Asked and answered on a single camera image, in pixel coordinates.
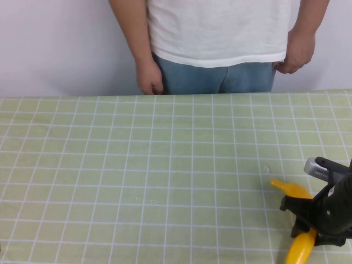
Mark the person's right hand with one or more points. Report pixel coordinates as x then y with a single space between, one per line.
149 77

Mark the blue jeans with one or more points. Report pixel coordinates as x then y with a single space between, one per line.
209 79

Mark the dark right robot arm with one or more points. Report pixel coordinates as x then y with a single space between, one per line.
349 192

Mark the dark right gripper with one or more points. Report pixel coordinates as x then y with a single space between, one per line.
327 217

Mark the person's right forearm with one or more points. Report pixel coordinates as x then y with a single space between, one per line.
129 27

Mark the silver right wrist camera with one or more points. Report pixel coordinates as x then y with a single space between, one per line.
316 169

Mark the yellow plastic banana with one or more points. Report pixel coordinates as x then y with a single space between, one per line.
301 246

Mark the white t-shirt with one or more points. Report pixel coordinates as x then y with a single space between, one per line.
217 30

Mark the green checked tablecloth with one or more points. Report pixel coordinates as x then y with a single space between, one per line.
137 170

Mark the person's left forearm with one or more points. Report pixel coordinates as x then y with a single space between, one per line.
309 15

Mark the person's left hand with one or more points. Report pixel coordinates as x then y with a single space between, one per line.
297 52

